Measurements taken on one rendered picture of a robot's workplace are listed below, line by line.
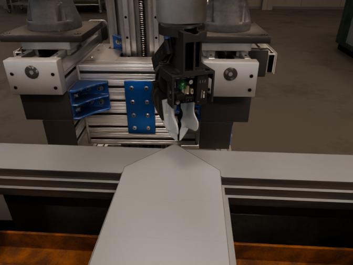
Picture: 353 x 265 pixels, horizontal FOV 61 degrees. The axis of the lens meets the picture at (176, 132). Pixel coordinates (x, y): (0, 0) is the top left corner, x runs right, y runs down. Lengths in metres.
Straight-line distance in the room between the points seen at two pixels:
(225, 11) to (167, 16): 0.43
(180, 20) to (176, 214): 0.28
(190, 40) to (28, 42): 0.60
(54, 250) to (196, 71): 0.47
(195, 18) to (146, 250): 0.33
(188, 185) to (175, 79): 0.18
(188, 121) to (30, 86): 0.47
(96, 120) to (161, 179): 0.49
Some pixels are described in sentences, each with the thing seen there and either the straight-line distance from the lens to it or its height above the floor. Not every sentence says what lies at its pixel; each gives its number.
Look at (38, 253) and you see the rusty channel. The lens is 0.72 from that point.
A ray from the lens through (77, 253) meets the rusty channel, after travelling 0.69.
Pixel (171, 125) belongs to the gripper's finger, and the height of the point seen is 0.95.
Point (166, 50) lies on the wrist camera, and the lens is 0.49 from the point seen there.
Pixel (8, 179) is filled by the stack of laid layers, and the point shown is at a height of 0.85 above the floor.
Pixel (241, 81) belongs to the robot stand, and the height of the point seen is 0.94.
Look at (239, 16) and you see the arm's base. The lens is 0.87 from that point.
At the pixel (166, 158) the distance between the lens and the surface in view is 0.59.
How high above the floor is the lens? 1.20
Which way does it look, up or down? 29 degrees down
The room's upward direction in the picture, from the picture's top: straight up
